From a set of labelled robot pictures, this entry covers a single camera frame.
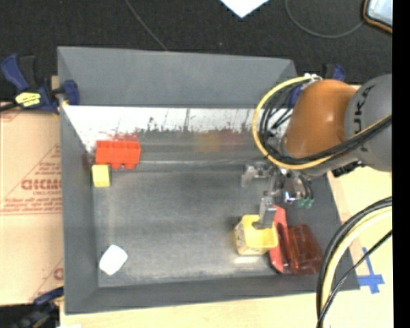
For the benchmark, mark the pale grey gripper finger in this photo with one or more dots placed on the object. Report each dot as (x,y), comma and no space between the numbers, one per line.
(268,214)
(254,175)

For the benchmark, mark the yellow plastic cup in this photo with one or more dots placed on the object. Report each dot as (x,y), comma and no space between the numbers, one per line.
(258,239)

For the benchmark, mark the red clear plastic case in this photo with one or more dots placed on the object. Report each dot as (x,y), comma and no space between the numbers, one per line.
(302,251)

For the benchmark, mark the grey metal bin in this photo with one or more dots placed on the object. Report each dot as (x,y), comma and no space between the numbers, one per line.
(177,217)

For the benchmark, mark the red toy brick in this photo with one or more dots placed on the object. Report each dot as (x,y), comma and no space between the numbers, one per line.
(118,152)

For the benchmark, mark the small yellow block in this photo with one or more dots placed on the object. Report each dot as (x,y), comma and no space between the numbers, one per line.
(100,176)

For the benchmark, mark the white rounded block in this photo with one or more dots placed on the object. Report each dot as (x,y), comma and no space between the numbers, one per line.
(112,260)

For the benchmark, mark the brown cardboard board, red print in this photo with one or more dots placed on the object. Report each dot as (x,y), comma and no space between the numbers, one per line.
(27,224)

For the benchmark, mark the black cylinder on white bracket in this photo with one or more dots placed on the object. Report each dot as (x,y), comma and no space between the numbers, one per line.
(345,170)

